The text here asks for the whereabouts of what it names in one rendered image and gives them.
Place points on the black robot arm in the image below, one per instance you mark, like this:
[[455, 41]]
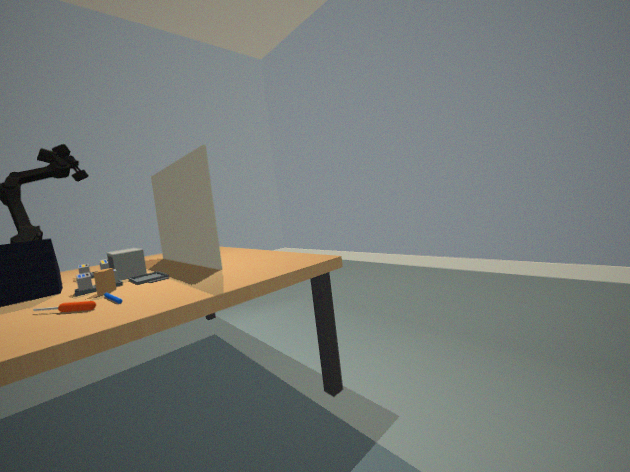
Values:
[[10, 191]]

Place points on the orange-handled screwdriver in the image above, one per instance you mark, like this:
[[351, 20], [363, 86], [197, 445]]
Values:
[[67, 307]]

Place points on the blue capsule-shaped rod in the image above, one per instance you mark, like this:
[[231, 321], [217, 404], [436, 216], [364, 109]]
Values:
[[114, 298]]

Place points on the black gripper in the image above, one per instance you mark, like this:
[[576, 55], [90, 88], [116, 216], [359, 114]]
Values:
[[63, 150]]

